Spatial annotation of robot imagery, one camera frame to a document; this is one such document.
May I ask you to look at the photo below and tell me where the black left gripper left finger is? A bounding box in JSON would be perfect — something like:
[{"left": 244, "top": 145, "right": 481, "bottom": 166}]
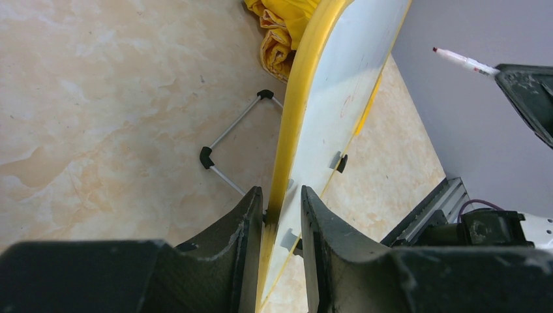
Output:
[{"left": 1, "top": 186, "right": 263, "bottom": 312}]

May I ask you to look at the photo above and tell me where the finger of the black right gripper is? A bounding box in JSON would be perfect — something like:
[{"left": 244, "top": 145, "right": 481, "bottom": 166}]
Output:
[{"left": 495, "top": 64, "right": 552, "bottom": 147}]

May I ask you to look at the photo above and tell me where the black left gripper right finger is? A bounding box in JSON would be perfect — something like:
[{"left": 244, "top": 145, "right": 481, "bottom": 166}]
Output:
[{"left": 301, "top": 186, "right": 552, "bottom": 312}]

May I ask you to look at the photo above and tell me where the red capped white marker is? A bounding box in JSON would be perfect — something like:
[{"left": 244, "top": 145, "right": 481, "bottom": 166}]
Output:
[{"left": 432, "top": 47, "right": 500, "bottom": 78}]

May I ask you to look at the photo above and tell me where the yellow framed whiteboard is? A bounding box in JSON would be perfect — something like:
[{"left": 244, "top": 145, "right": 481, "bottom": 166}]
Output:
[{"left": 256, "top": 1, "right": 410, "bottom": 310}]

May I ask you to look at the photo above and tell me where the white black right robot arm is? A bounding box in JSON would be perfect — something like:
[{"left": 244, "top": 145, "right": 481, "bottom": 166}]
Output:
[{"left": 409, "top": 64, "right": 552, "bottom": 253}]

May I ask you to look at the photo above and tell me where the yellow zippered fabric pouch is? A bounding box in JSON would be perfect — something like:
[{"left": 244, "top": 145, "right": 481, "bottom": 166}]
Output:
[{"left": 245, "top": 0, "right": 320, "bottom": 83}]

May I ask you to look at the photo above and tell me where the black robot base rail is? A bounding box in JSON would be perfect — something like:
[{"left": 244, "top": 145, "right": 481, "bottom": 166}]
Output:
[{"left": 380, "top": 177, "right": 470, "bottom": 247}]

